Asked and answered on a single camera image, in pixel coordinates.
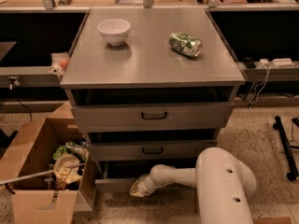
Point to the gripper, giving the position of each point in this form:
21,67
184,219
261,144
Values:
144,184

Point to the grey bottom drawer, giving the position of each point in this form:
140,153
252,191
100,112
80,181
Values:
119,176

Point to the grey drawer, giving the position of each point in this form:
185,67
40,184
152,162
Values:
152,150
119,176
151,117

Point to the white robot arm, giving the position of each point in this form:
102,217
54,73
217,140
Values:
222,181

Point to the grey middle drawer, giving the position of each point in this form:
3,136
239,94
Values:
152,150

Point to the grey top drawer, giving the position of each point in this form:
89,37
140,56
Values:
151,117

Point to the grey metal drawer cabinet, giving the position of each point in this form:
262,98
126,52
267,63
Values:
144,69

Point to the crumpled yellow paper cup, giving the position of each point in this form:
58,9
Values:
66,169

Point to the green plastic wrapper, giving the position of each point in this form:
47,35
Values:
71,148

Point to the open cardboard box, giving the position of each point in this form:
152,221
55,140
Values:
31,152

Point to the grey metal rod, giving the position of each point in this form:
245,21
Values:
21,178

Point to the green crushed soda can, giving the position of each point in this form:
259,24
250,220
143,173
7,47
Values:
185,44

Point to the small tray with orange ball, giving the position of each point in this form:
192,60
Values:
59,63

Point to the black floor bar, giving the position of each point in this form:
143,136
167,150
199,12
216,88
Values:
293,173

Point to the white ceramic bowl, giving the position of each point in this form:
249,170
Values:
114,31

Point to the white power strip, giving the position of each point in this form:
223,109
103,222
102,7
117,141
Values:
283,62

